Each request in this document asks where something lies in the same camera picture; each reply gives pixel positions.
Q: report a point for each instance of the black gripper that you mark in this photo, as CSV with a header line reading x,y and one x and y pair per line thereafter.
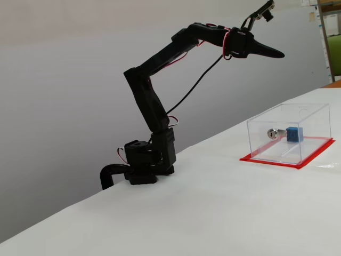
x,y
246,45

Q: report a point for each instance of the blue lego brick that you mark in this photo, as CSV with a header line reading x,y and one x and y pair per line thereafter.
x,y
294,134

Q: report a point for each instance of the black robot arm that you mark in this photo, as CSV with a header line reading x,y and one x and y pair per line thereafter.
x,y
149,101

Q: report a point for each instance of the transparent plastic box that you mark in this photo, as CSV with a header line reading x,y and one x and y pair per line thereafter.
x,y
311,125

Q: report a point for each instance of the paper note on partition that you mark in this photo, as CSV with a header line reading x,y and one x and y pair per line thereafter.
x,y
312,16

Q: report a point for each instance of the metal shelf upright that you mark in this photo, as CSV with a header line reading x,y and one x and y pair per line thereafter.
x,y
326,40

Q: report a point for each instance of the green chair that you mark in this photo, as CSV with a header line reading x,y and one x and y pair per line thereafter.
x,y
335,58

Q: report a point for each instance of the white boxes on shelf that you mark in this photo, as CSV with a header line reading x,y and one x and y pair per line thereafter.
x,y
331,25

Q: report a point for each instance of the silver cam lock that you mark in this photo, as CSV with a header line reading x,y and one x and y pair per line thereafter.
x,y
273,133

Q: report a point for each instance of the black table clamp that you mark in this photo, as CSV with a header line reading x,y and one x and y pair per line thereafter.
x,y
106,173

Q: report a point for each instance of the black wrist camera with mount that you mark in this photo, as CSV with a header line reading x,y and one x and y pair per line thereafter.
x,y
263,10

